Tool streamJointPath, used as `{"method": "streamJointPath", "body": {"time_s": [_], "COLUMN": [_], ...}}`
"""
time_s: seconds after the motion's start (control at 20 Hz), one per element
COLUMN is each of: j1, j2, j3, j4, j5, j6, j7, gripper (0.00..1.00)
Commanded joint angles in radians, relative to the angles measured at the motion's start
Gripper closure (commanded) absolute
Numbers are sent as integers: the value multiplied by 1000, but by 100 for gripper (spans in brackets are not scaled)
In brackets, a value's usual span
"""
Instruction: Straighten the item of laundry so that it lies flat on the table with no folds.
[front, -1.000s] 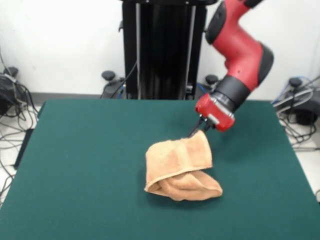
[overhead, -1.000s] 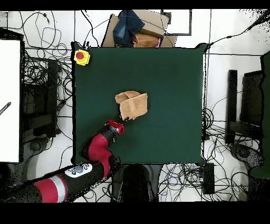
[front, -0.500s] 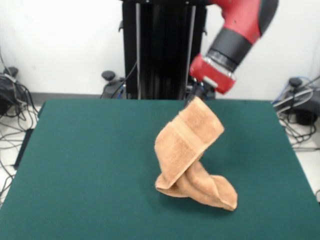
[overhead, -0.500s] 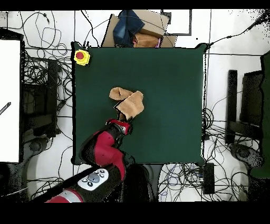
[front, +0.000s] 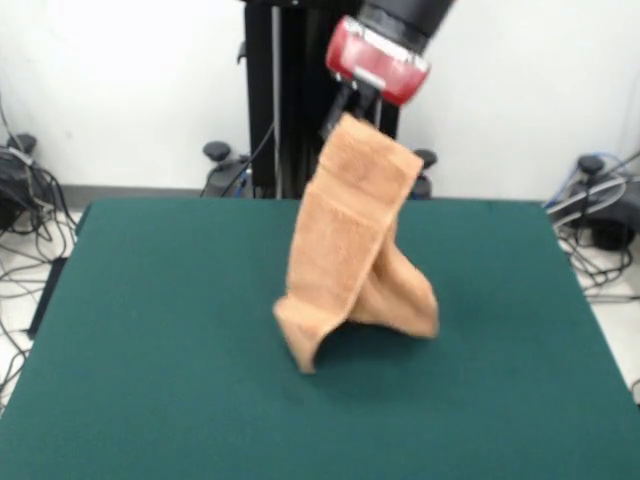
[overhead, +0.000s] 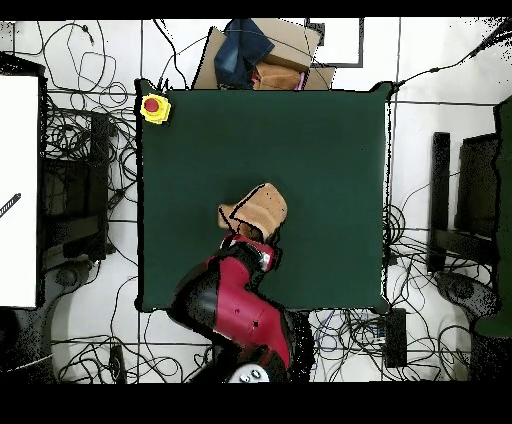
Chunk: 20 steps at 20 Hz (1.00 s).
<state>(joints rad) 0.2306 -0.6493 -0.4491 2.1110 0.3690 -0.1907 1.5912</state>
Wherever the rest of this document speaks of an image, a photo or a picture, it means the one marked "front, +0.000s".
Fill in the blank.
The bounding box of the tan terry towel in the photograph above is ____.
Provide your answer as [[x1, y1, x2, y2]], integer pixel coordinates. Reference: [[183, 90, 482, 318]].
[[272, 113, 441, 375]]

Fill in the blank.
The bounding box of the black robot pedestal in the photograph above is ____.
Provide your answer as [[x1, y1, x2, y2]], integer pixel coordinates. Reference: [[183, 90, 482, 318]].
[[202, 0, 439, 201]]

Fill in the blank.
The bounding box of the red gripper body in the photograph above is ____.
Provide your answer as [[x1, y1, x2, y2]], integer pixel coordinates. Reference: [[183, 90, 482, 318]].
[[324, 15, 432, 107]]

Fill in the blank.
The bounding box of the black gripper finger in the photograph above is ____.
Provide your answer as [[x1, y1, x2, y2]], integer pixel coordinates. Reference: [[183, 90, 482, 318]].
[[319, 85, 354, 141], [357, 88, 384, 126]]

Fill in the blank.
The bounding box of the dark green table cloth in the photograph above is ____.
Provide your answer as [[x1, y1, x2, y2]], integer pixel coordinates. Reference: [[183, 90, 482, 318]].
[[0, 198, 640, 480]]

